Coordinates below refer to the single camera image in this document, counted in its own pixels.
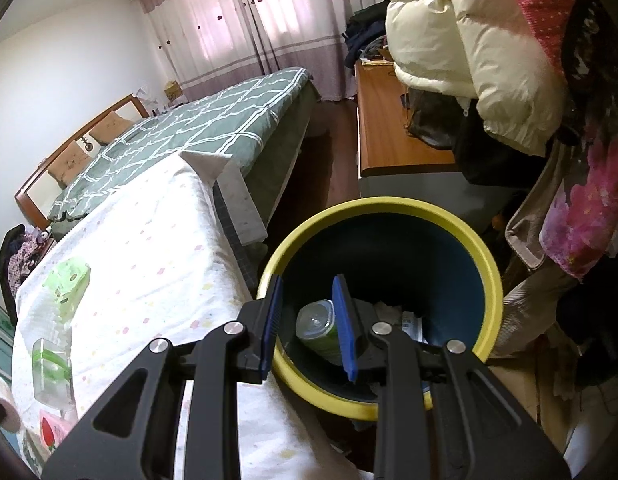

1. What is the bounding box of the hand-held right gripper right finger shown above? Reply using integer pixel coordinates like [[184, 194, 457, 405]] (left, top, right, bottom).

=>
[[331, 274, 572, 480]]

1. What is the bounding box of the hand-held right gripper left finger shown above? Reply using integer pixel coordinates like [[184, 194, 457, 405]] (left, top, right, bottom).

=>
[[41, 275, 284, 480]]

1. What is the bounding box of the green and white plastic bottle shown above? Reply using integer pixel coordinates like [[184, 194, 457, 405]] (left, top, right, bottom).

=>
[[295, 299, 344, 366]]

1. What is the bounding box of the white plastic bag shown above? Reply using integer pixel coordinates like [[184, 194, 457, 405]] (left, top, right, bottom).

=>
[[353, 298, 404, 326]]

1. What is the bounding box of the yellow rimmed dark trash bin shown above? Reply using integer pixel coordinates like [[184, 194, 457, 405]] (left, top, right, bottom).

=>
[[256, 196, 504, 421]]

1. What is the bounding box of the green wet wipes pack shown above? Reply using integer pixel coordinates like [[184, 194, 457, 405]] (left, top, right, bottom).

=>
[[43, 256, 92, 328]]

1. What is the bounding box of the clear bottle with green label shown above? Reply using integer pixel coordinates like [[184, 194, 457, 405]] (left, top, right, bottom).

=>
[[31, 337, 72, 406]]

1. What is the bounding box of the pink carton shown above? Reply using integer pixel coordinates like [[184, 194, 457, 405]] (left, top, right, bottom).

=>
[[38, 408, 76, 456]]

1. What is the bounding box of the white paper roll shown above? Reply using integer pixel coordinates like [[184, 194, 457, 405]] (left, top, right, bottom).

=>
[[0, 375, 22, 433]]

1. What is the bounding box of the beige ribbed cloth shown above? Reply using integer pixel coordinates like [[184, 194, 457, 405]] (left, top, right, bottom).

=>
[[494, 260, 564, 361]]

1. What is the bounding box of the wooden desk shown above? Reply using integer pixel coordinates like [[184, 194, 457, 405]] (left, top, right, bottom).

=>
[[355, 59, 494, 201]]

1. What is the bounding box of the green checked quilt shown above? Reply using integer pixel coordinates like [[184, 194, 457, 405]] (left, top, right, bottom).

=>
[[46, 66, 310, 223]]

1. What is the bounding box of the brown patterned handbag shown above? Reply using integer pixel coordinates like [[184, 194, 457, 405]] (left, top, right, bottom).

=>
[[401, 85, 470, 151]]

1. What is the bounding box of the brown pillow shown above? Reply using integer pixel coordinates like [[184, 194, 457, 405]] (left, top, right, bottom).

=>
[[89, 112, 132, 146], [48, 141, 92, 188]]

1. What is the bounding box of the pile of clothes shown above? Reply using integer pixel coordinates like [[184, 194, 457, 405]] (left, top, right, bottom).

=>
[[0, 225, 54, 311]]

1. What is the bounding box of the wooden bed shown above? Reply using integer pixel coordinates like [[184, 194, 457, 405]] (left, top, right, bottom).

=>
[[15, 66, 322, 226]]

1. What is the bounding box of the pink floral garment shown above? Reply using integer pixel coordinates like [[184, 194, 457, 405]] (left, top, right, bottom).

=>
[[539, 125, 618, 281]]

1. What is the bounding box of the dark clothes pile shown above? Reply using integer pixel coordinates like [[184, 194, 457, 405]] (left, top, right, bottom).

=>
[[341, 0, 404, 68]]

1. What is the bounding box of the pink curtain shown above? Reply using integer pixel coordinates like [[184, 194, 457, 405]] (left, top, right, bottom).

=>
[[131, 0, 384, 103]]

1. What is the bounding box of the cream puffer jacket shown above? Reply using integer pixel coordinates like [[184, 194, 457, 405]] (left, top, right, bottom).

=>
[[376, 0, 570, 157]]

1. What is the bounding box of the black patterned garment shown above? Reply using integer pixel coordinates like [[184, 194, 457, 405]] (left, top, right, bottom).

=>
[[564, 0, 618, 136]]

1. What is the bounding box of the red dotted garment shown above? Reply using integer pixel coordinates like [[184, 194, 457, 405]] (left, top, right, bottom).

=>
[[494, 0, 597, 73]]

